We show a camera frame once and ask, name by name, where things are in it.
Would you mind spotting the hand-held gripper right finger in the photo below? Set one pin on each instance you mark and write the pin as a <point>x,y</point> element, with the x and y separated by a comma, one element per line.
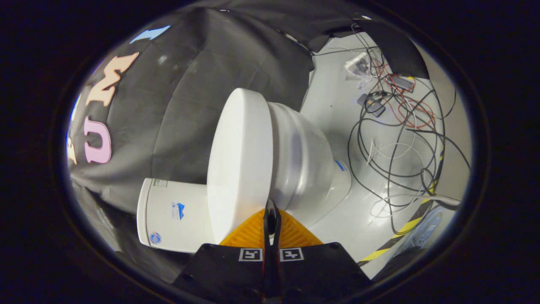
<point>278,223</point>

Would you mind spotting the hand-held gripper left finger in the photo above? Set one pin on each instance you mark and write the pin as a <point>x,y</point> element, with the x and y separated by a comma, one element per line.
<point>266,230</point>

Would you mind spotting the white toilet lid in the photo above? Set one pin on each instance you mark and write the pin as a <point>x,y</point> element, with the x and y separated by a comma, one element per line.
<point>240,160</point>

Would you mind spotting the white ceramic toilet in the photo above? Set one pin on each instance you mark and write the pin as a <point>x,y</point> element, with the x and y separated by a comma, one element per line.
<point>303,160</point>

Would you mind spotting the yellow black striped floor tape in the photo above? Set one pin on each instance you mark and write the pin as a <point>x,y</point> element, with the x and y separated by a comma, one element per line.
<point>405,228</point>

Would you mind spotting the crumpled clear plastic wrap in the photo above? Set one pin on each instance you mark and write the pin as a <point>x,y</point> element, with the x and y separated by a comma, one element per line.
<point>424,232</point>

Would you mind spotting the black backdrop cloth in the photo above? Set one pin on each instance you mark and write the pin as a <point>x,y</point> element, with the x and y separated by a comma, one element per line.
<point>190,105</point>

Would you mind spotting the small grey electronic module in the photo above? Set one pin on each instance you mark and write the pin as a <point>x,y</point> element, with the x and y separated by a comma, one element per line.
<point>403,83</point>
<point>373,106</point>

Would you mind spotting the small clear plastic bag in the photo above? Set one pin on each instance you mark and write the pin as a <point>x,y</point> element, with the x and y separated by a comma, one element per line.
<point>358,67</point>

